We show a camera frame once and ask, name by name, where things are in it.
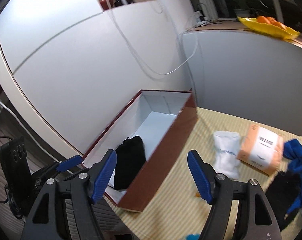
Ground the black knit glove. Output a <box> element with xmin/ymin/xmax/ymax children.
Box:
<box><xmin>114</xmin><ymin>136</ymin><xmax>146</xmax><ymax>191</ymax></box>

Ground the orange white tissue pack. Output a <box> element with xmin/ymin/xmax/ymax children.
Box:
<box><xmin>236</xmin><ymin>124</ymin><xmax>284</xmax><ymax>176</ymax></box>

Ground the blue terry towel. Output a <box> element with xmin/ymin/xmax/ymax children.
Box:
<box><xmin>282</xmin><ymin>138</ymin><xmax>302</xmax><ymax>215</ymax></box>

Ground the white paper pouch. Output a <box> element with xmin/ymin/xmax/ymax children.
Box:
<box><xmin>213</xmin><ymin>131</ymin><xmax>241</xmax><ymax>180</ymax></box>

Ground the teal collapsible funnel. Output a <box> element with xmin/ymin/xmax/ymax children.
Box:
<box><xmin>185</xmin><ymin>234</ymin><xmax>200</xmax><ymax>240</ymax></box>

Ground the striped yellow tablecloth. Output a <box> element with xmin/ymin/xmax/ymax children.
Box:
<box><xmin>113</xmin><ymin>108</ymin><xmax>302</xmax><ymax>239</ymax></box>

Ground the dark red storage box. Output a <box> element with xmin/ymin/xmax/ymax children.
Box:
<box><xmin>83</xmin><ymin>90</ymin><xmax>198</xmax><ymax>212</ymax></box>

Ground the yellow leaf fruit plate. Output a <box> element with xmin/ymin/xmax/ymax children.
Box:
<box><xmin>238</xmin><ymin>17</ymin><xmax>301</xmax><ymax>40</ymax></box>

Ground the white power strip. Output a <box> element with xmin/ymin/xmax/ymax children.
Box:
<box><xmin>194</xmin><ymin>11</ymin><xmax>209</xmax><ymax>27</ymax></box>

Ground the right orange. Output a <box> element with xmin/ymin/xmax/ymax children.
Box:
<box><xmin>271</xmin><ymin>21</ymin><xmax>286</xmax><ymax>30</ymax></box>

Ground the orange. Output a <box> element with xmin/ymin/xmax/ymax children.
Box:
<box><xmin>257</xmin><ymin>16</ymin><xmax>276</xmax><ymax>24</ymax></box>
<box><xmin>271</xmin><ymin>21</ymin><xmax>286</xmax><ymax>30</ymax></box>

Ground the left orange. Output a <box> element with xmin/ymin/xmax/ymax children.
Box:
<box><xmin>257</xmin><ymin>16</ymin><xmax>276</xmax><ymax>24</ymax></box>

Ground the grey plant pot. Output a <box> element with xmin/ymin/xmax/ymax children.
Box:
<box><xmin>234</xmin><ymin>9</ymin><xmax>250</xmax><ymax>18</ymax></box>

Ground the black camera box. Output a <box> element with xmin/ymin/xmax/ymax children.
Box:
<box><xmin>0</xmin><ymin>137</ymin><xmax>35</xmax><ymax>216</ymax></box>

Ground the white hanging cable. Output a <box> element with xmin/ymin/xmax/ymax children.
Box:
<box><xmin>100</xmin><ymin>0</ymin><xmax>199</xmax><ymax>76</ymax></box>

